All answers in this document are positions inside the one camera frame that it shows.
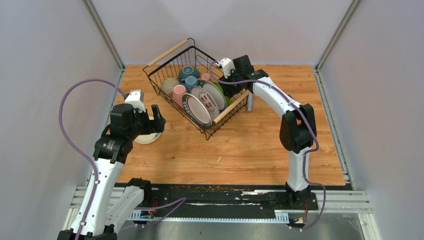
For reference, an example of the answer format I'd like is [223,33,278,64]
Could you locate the white plate red characters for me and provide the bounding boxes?
[191,86,220,121]

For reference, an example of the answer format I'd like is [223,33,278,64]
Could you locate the white plate dark striped rim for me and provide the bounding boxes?
[182,93,213,129]

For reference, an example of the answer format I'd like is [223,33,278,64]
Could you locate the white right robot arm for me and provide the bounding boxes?
[215,55,317,209]

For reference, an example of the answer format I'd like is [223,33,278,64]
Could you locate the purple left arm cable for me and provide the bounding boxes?
[58,78,188,240]

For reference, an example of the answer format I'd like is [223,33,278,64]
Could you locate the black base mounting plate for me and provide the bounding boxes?
[141,183,319,220]

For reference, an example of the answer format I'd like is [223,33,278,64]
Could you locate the grey cylindrical handle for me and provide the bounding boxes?
[246,93,254,113]

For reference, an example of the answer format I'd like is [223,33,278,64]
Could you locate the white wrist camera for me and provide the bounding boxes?
[218,57,236,79]
[124,89,146,113]

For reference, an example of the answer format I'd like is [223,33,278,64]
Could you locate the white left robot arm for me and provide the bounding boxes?
[57,103,166,240]

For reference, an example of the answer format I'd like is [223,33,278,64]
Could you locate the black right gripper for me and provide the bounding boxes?
[218,67,243,99]

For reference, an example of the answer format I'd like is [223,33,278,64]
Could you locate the small mauve cup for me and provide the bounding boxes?
[200,73,211,81]

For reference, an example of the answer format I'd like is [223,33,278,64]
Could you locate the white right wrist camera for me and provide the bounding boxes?
[218,57,236,79]

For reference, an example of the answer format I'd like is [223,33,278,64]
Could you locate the beige ceramic bowl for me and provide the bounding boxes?
[160,77,180,97]

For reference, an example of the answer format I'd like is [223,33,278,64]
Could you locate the lime green plate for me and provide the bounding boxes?
[212,81,232,106]

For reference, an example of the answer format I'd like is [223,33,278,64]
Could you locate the light blue mug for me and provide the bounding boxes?
[180,76,199,93]

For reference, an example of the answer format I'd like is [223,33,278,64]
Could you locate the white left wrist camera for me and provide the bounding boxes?
[124,89,146,113]

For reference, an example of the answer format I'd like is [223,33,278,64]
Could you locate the black wire dish rack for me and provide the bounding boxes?
[143,37,253,140]

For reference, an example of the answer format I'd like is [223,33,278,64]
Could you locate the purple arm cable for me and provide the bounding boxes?
[58,78,188,240]
[208,60,327,231]

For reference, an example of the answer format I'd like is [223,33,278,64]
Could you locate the white plate green lettered rim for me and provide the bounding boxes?
[198,80,228,112]

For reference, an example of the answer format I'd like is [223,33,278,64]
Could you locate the pink cup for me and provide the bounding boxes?
[172,84,187,107]

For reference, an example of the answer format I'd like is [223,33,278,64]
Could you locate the dark blue ceramic bowl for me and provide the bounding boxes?
[178,65,201,80]

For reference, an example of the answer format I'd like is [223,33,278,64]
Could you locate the cream plate black splotch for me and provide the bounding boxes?
[134,132,162,145]

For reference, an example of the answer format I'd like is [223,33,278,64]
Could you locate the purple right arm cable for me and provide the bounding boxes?
[208,60,327,231]

